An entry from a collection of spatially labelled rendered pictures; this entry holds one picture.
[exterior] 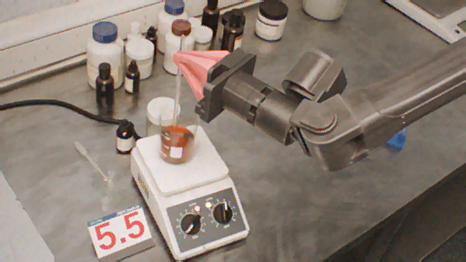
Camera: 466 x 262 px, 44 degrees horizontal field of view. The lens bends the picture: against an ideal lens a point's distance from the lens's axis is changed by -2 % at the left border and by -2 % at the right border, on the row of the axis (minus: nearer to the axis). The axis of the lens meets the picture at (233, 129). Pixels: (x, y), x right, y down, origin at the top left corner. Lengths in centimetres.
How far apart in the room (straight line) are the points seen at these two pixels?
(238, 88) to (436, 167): 57
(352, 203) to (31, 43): 67
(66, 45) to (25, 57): 9
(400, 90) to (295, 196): 40
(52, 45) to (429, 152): 78
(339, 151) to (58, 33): 68
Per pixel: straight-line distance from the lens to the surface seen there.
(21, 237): 96
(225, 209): 92
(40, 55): 121
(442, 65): 74
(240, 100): 75
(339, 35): 145
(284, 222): 101
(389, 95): 71
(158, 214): 93
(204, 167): 94
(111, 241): 94
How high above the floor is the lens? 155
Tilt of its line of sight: 45 degrees down
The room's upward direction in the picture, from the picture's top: 11 degrees clockwise
